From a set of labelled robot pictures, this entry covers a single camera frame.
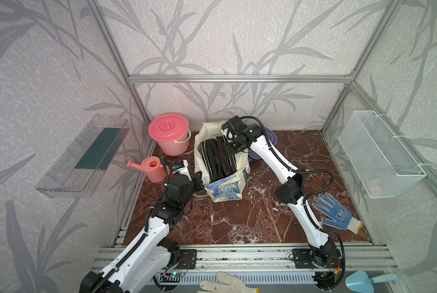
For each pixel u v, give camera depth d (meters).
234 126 0.71
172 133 0.96
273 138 1.14
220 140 0.96
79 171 0.64
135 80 0.93
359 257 0.76
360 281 0.68
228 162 0.86
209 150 0.90
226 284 0.68
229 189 0.83
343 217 0.85
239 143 0.67
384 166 0.62
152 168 0.91
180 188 0.57
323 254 0.64
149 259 0.57
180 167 0.68
